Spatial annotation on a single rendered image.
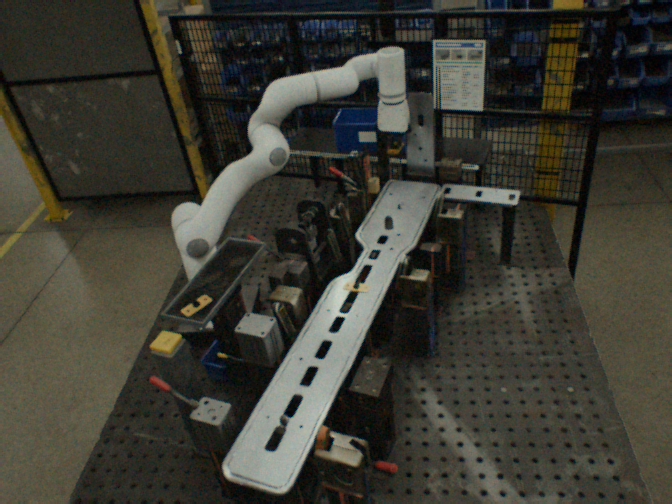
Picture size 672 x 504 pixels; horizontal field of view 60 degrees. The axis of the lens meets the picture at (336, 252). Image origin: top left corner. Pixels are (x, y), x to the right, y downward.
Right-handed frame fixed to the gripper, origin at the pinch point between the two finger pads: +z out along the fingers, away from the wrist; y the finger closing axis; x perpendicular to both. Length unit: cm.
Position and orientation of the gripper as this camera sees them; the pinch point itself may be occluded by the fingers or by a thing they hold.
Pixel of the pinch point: (395, 142)
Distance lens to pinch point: 203.7
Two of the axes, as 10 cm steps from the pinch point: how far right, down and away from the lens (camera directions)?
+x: 3.7, -5.9, 7.2
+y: 9.2, 1.4, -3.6
